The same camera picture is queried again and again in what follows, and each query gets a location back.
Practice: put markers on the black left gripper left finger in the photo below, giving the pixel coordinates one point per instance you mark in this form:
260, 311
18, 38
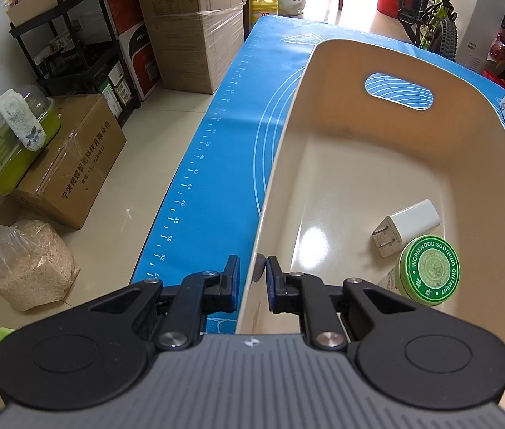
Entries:
91, 354

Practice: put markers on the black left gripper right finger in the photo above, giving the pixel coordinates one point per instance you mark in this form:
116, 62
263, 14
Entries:
410, 353

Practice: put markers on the beige plastic storage bin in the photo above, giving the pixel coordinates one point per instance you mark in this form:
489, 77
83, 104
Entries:
372, 131

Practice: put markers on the green lid ointment jar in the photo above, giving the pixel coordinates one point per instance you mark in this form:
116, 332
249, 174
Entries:
427, 271

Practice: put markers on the clear bag of grain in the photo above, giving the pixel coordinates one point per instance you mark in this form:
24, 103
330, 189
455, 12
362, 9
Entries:
36, 266

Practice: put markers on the white usb charger plug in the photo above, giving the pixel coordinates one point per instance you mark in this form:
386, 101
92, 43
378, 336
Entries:
397, 229

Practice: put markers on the brown printed cardboard box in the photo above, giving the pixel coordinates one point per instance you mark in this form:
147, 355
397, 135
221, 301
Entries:
65, 179

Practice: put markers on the blue silicone measuring mat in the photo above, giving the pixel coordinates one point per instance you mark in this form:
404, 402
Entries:
213, 205

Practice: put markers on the green plastic lidded container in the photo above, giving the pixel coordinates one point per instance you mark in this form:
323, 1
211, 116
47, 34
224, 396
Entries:
15, 160

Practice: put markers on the white rolled towel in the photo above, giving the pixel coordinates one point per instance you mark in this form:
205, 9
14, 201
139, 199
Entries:
21, 120

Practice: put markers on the red white appliance box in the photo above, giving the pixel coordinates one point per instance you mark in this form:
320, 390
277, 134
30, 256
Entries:
135, 43

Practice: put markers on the black metal shelf cart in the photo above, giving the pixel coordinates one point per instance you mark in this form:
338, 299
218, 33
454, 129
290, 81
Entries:
73, 49

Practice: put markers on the green black bicycle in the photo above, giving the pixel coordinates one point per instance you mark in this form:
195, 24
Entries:
430, 25

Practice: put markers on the white refrigerator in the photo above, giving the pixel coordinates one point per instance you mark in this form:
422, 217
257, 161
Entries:
477, 23

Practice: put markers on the large wrapped cardboard box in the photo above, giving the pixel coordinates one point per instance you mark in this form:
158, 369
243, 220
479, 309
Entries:
194, 41

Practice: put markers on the yellow detergent jug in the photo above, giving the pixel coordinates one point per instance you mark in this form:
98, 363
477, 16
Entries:
260, 8

